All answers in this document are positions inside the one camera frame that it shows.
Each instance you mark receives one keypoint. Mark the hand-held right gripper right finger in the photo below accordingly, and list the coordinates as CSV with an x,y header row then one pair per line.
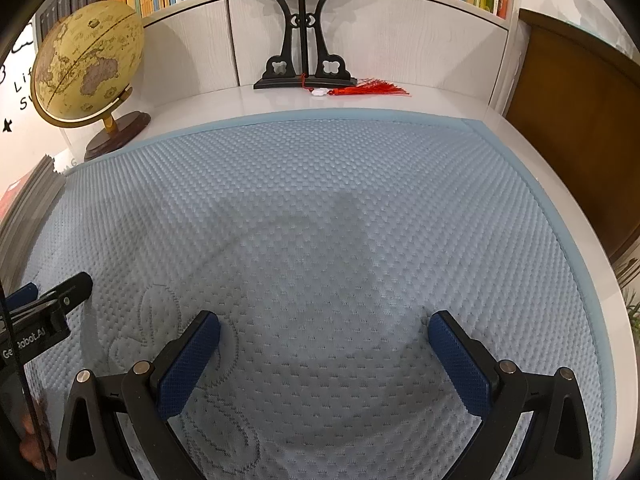
x,y
460,365

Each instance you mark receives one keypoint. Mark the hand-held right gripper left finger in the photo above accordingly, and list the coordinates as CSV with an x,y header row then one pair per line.
x,y
187,365

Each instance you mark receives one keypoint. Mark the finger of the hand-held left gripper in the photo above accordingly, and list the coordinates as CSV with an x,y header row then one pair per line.
x,y
22,294
67,290

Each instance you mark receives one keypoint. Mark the stack of assorted books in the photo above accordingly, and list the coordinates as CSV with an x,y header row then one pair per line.
x,y
30,200

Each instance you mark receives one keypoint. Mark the person's left hand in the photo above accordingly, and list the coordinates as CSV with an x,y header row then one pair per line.
x,y
32,440

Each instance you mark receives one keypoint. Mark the green plant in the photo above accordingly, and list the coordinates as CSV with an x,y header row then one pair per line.
x,y
632,305

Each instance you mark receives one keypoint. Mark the light blue quilted mat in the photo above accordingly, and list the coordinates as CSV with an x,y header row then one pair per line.
x,y
320,235

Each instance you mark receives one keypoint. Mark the cream globe on wooden base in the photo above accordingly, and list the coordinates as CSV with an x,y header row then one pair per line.
x,y
90,55

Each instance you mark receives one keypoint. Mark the brown wooden cabinet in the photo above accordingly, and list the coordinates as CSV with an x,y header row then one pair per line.
x,y
585,125

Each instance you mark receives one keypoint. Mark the red tassel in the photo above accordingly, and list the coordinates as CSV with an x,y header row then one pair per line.
x,y
375,91

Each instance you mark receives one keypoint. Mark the white bookcase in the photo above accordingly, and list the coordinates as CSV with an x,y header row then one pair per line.
x,y
400,40

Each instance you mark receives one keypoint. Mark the round embroidered fan on stand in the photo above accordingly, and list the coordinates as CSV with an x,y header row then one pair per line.
x,y
300,35

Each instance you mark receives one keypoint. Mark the black wall stickers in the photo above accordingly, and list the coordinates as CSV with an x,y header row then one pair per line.
x,y
15,80

